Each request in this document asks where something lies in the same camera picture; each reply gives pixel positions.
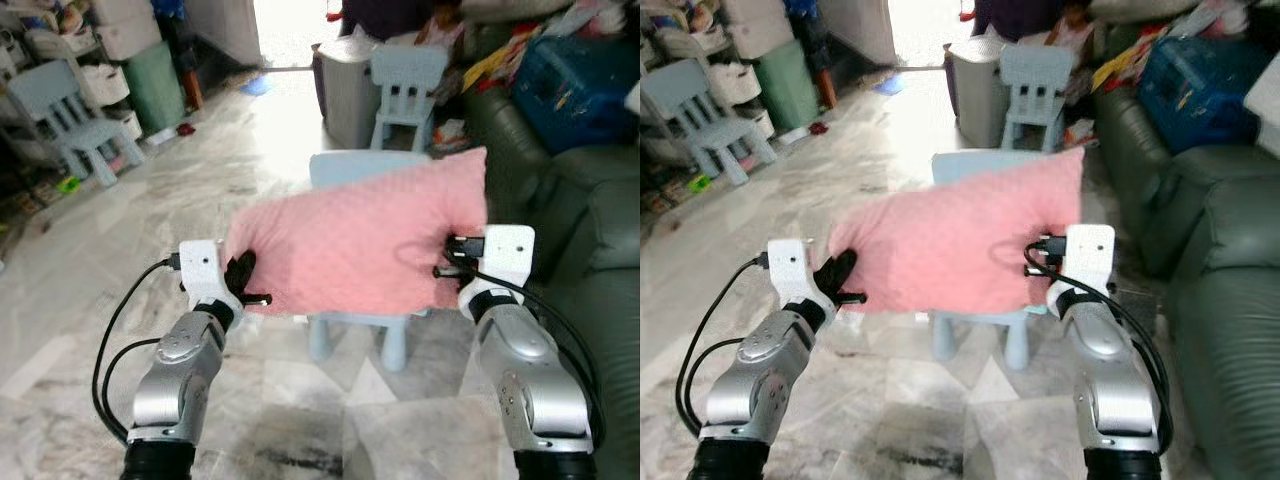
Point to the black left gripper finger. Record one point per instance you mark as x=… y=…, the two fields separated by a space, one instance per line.
x=241 y=270
x=838 y=268

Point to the pink dotted pillow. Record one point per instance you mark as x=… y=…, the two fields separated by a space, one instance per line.
x=350 y=240
x=950 y=240

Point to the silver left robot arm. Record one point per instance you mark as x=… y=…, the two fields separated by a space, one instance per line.
x=185 y=375
x=765 y=375

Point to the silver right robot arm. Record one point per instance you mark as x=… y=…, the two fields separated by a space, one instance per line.
x=525 y=370
x=1110 y=370

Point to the dark green leather sofa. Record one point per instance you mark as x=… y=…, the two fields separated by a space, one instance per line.
x=1230 y=300
x=600 y=250

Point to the light blue plastic child chair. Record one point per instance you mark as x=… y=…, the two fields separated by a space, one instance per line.
x=350 y=168
x=690 y=95
x=970 y=165
x=408 y=68
x=1035 y=68
x=50 y=90

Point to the orange white packet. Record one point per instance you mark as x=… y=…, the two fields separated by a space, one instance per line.
x=1080 y=135
x=450 y=137

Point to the small green toy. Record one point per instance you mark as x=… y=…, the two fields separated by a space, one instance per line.
x=68 y=184
x=700 y=184

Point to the small white storage drawer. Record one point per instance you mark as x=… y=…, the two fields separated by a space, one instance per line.
x=758 y=125
x=125 y=125

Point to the blue floor mat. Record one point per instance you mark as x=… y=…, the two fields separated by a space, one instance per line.
x=257 y=86
x=888 y=84

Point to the green storage bin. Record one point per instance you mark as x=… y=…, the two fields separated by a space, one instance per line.
x=155 y=90
x=788 y=90

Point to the grey laundry bin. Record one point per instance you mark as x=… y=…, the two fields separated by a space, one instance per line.
x=975 y=95
x=345 y=95

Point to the yellow cloth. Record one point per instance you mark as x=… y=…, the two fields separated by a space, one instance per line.
x=1120 y=70
x=490 y=70

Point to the blue plastic crate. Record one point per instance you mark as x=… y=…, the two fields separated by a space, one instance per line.
x=1200 y=95
x=580 y=95

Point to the small child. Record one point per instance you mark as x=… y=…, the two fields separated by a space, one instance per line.
x=440 y=30
x=1075 y=25

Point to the white cushion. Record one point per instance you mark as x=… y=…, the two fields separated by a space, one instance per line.
x=1265 y=115
x=633 y=97

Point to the large white storage box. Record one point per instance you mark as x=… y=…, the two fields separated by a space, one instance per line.
x=755 y=35
x=125 y=35

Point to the beige cushion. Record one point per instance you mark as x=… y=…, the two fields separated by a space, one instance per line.
x=1150 y=9
x=530 y=9

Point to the pile of clothes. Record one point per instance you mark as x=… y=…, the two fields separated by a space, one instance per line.
x=590 y=20
x=1215 y=20

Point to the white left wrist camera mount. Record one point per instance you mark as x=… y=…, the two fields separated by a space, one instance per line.
x=787 y=265
x=200 y=265

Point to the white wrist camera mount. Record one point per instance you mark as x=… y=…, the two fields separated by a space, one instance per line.
x=200 y=265
x=787 y=265
x=510 y=255
x=1092 y=252

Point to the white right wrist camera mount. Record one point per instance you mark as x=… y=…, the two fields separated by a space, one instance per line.
x=510 y=255
x=1092 y=252

